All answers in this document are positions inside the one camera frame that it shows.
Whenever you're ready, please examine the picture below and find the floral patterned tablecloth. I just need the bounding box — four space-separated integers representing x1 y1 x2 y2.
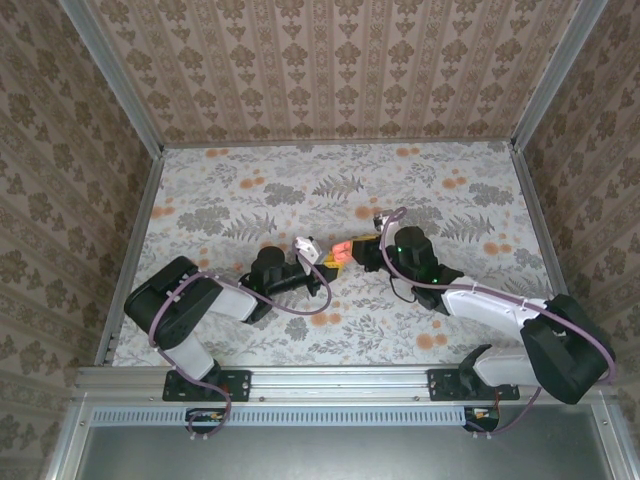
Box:
107 141 586 367

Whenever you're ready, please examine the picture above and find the thin black wire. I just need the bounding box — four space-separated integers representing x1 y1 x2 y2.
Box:
389 277 419 305

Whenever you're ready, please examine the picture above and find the aluminium mounting rail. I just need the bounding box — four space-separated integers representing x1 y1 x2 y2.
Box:
74 365 612 404

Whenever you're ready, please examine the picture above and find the aluminium side rail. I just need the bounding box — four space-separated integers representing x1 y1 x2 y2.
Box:
509 144 571 306
94 149 166 369

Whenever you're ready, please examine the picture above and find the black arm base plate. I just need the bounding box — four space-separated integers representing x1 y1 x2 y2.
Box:
428 368 521 402
163 368 252 402

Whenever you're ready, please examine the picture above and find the grey slotted cable duct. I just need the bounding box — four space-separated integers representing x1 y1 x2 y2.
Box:
92 405 469 427

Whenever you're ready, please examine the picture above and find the black connector box with wires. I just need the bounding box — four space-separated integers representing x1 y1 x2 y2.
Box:
185 407 229 435
463 405 502 432

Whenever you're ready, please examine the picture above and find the aluminium corner post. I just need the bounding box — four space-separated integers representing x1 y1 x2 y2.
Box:
509 0 614 151
58 0 166 156

